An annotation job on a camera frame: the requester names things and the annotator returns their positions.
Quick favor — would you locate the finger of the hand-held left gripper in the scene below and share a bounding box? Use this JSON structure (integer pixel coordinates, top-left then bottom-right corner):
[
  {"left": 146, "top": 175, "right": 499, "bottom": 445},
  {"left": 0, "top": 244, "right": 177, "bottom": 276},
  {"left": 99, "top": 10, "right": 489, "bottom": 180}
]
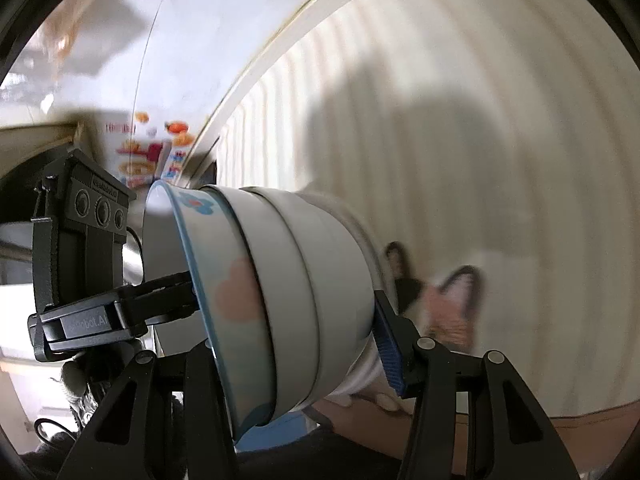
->
[{"left": 117, "top": 270, "right": 201, "bottom": 333}]

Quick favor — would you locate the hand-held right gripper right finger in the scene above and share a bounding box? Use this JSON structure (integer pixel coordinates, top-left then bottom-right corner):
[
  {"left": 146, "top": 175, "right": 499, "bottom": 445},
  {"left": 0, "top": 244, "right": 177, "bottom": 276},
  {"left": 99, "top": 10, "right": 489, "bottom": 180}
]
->
[{"left": 372, "top": 290, "right": 571, "bottom": 480}]

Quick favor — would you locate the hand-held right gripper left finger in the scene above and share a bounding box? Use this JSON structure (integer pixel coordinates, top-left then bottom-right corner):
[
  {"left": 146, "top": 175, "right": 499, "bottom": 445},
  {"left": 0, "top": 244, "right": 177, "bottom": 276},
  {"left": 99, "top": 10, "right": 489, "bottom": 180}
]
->
[{"left": 60, "top": 337, "right": 241, "bottom": 480}]

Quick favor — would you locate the colourful printed bowl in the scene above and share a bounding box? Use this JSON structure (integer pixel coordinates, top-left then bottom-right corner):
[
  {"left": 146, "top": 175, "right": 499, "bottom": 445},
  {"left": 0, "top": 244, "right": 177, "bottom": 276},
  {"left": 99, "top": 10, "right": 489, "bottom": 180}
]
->
[{"left": 143, "top": 180, "right": 277, "bottom": 443}]

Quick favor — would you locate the white bowl with pink flower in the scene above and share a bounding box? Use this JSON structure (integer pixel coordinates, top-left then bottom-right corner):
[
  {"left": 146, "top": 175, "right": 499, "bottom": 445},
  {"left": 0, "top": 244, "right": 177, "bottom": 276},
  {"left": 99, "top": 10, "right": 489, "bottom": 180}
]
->
[{"left": 240, "top": 187, "right": 376, "bottom": 401}]

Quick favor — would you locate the white bowl with dark rim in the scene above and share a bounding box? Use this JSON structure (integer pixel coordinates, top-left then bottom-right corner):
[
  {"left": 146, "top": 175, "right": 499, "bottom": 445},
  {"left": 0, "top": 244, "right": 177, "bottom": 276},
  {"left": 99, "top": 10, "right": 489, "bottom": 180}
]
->
[{"left": 202, "top": 185, "right": 321, "bottom": 421}]

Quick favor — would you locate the person's left hand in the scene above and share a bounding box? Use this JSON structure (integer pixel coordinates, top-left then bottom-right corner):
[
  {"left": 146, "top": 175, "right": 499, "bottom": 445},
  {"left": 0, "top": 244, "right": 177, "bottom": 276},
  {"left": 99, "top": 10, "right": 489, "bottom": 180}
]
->
[{"left": 60, "top": 357, "right": 101, "bottom": 406}]

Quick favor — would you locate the stainless steel pot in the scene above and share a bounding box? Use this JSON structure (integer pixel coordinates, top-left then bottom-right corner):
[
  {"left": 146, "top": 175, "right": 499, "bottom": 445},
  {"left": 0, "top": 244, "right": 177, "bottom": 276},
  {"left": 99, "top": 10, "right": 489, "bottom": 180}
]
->
[{"left": 122, "top": 227, "right": 148, "bottom": 286}]

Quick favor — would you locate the orange black printed item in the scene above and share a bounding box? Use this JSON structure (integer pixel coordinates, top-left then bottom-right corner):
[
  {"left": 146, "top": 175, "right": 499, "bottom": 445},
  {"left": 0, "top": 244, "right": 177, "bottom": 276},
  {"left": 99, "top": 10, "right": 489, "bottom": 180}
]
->
[{"left": 385, "top": 240, "right": 483, "bottom": 353}]

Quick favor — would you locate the fruit print wall sticker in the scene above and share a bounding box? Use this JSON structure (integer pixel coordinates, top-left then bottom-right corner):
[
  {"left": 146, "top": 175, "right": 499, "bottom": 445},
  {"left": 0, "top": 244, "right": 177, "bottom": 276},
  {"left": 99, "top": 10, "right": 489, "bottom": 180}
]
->
[{"left": 102, "top": 110, "right": 193, "bottom": 186}]

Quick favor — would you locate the black cable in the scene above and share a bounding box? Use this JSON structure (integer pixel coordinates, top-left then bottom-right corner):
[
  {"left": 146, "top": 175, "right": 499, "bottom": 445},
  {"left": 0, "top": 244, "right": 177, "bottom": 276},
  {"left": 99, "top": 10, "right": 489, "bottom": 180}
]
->
[{"left": 32, "top": 417, "right": 68, "bottom": 446}]

